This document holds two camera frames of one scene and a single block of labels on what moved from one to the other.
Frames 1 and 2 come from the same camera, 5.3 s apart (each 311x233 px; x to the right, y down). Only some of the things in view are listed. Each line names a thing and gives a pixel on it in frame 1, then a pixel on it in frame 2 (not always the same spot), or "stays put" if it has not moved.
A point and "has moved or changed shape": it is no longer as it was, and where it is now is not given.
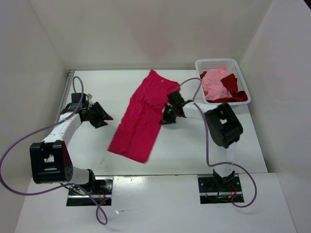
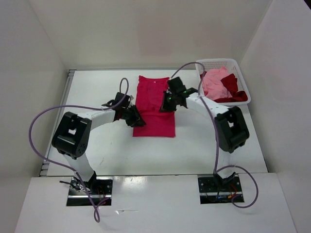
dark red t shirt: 231,81 stays put
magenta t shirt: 137,129 has moved or changed shape
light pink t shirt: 215,89 stays put
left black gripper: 98,122 → 136,120
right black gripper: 165,119 → 165,107
